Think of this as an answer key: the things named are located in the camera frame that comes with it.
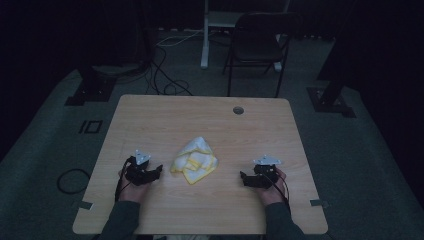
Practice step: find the person's left hand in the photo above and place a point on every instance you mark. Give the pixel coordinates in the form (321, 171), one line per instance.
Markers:
(131, 191)

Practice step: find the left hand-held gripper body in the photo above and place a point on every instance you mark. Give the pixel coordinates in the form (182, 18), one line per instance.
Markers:
(140, 166)

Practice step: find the grey round table grommet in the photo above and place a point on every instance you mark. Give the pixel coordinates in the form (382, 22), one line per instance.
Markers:
(238, 110)

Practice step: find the grey tape piece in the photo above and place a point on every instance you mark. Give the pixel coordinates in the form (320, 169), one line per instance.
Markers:
(319, 203)
(85, 205)

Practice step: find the black folding chair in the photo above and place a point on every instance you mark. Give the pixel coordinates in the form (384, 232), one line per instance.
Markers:
(256, 43)

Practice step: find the white cloth with yellow edge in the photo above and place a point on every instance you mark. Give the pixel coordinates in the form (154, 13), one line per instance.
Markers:
(195, 160)

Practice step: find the person's right hand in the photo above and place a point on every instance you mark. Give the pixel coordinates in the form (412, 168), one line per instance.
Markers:
(274, 193)

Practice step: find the black stand with base plate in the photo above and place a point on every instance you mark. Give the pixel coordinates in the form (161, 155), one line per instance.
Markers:
(91, 90)
(330, 100)

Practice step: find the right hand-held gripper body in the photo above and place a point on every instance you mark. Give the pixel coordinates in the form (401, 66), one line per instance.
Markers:
(266, 171)

